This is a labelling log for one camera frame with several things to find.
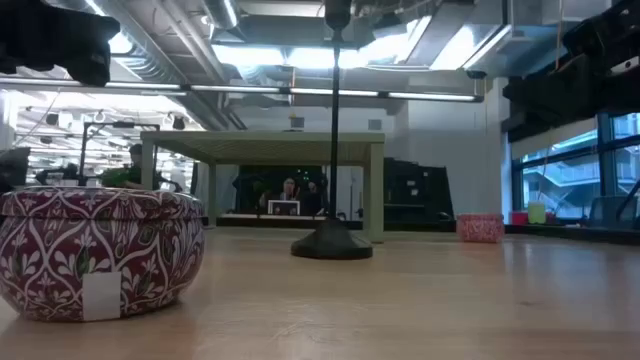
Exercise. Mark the pink patterned candle tin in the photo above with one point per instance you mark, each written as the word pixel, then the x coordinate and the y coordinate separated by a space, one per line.
pixel 480 229

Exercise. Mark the maroon patterned candle tin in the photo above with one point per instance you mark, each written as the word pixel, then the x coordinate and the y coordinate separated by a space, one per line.
pixel 60 240

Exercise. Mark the black candlestick holder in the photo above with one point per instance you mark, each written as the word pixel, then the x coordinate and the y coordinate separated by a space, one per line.
pixel 331 242

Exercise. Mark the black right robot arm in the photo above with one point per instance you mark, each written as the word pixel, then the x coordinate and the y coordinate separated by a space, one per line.
pixel 610 25

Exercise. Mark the grey mesh chair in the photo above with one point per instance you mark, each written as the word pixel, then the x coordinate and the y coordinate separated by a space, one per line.
pixel 612 212

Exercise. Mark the green plastic cup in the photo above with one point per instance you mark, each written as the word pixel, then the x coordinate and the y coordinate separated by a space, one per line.
pixel 536 212

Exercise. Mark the red plastic container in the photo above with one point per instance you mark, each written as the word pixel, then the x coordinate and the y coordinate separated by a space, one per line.
pixel 519 218

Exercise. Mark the dark computer monitor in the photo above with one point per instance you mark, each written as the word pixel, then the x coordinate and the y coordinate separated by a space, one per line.
pixel 14 167

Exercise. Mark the person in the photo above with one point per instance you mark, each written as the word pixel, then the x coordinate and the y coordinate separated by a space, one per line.
pixel 289 189
pixel 136 150

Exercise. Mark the green bushy plant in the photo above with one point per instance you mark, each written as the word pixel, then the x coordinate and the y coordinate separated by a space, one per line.
pixel 114 177

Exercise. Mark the black storage cabinet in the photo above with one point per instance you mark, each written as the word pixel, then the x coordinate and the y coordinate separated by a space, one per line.
pixel 415 190

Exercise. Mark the long ceiling light bar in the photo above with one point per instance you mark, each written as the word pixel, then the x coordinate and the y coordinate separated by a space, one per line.
pixel 240 89

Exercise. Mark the green perforated metal shelf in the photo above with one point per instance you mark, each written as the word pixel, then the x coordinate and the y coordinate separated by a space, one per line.
pixel 260 139

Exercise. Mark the white framed laptop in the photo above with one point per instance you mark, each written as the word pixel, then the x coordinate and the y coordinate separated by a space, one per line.
pixel 283 207

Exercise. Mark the silver ventilation duct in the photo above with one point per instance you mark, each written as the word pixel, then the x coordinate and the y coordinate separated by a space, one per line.
pixel 150 45

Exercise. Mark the black dome security camera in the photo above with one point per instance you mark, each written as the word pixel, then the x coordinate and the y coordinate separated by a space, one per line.
pixel 476 74

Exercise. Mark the grey wall vent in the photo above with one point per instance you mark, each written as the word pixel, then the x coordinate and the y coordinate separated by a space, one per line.
pixel 375 125

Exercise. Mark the black aluminium table frame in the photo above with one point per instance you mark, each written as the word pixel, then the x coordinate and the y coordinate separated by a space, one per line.
pixel 415 226

